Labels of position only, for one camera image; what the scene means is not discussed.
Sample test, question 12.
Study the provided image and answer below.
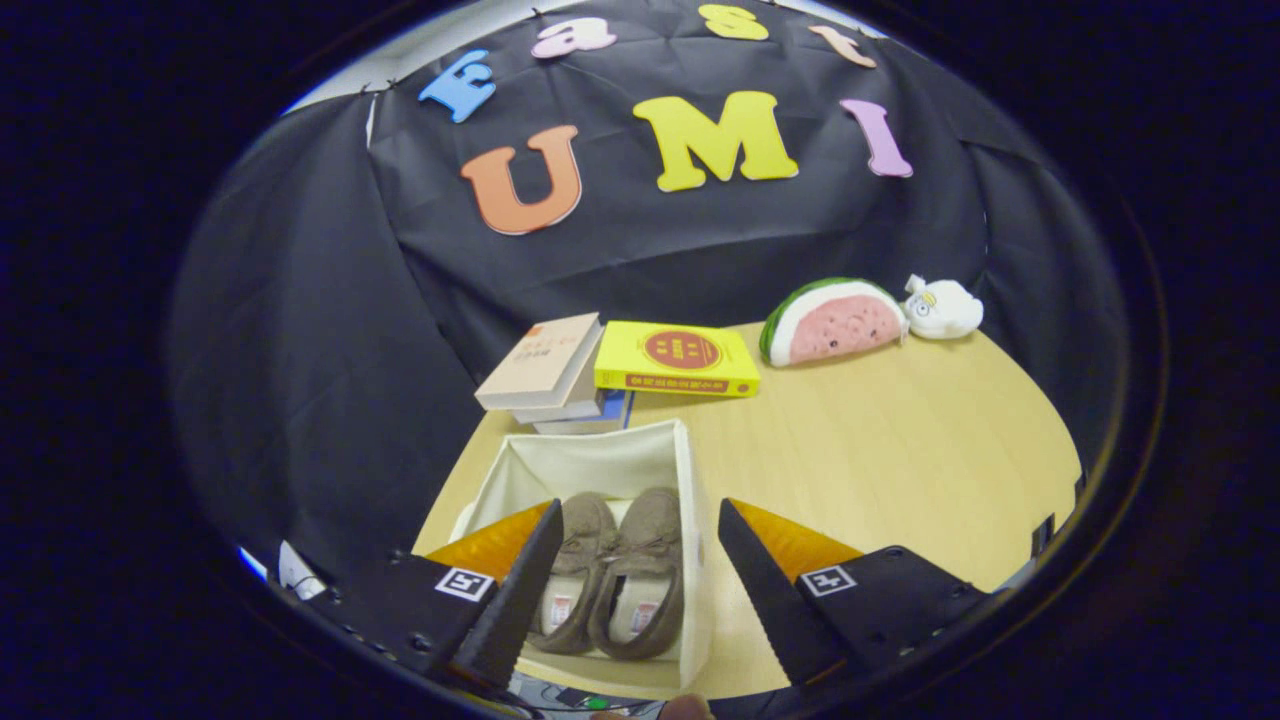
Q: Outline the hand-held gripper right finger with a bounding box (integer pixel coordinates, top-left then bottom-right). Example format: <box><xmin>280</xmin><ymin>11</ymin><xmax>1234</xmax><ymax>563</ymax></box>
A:
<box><xmin>717</xmin><ymin>498</ymin><xmax>1003</xmax><ymax>689</ymax></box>

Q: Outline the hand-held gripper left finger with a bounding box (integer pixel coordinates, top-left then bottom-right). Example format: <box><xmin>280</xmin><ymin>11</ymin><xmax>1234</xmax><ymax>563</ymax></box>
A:
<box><xmin>298</xmin><ymin>498</ymin><xmax>565</xmax><ymax>693</ymax></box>

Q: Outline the brown suede shoe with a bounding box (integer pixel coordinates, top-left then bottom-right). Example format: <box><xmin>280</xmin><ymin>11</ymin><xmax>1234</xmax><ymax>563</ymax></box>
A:
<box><xmin>528</xmin><ymin>491</ymin><xmax>620</xmax><ymax>656</ymax></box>
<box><xmin>588</xmin><ymin>486</ymin><xmax>687</xmax><ymax>662</ymax></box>

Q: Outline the cream fabric storage box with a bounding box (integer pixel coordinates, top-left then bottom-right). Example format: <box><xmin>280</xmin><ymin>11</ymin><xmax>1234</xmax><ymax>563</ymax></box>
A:
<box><xmin>449</xmin><ymin>418</ymin><xmax>717</xmax><ymax>692</ymax></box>

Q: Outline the white book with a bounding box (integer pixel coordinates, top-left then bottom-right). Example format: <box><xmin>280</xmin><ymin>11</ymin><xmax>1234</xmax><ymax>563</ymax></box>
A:
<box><xmin>512</xmin><ymin>386</ymin><xmax>607</xmax><ymax>425</ymax></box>

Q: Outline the white side desk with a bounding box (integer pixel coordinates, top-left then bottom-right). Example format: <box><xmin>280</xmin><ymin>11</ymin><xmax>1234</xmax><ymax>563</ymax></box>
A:
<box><xmin>277</xmin><ymin>540</ymin><xmax>328</xmax><ymax>602</ymax></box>

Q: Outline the blue book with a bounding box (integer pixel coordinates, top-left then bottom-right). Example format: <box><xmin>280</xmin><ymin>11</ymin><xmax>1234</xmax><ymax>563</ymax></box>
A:
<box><xmin>530</xmin><ymin>388</ymin><xmax>634</xmax><ymax>436</ymax></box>

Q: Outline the beige book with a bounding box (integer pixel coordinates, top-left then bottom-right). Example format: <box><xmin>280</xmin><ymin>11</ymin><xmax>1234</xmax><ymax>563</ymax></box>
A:
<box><xmin>474</xmin><ymin>312</ymin><xmax>605</xmax><ymax>412</ymax></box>

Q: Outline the yellow book red circle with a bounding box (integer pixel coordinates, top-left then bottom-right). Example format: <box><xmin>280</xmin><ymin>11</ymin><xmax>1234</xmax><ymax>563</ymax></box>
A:
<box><xmin>594</xmin><ymin>320</ymin><xmax>762</xmax><ymax>399</ymax></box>

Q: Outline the watermelon slice plush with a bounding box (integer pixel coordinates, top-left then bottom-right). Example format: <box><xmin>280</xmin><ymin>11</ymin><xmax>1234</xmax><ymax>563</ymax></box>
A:
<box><xmin>758</xmin><ymin>277</ymin><xmax>910</xmax><ymax>369</ymax></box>

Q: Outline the white plush toy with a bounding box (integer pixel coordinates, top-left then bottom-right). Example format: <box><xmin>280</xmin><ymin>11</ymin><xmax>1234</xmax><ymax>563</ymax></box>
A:
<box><xmin>902</xmin><ymin>274</ymin><xmax>986</xmax><ymax>342</ymax></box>

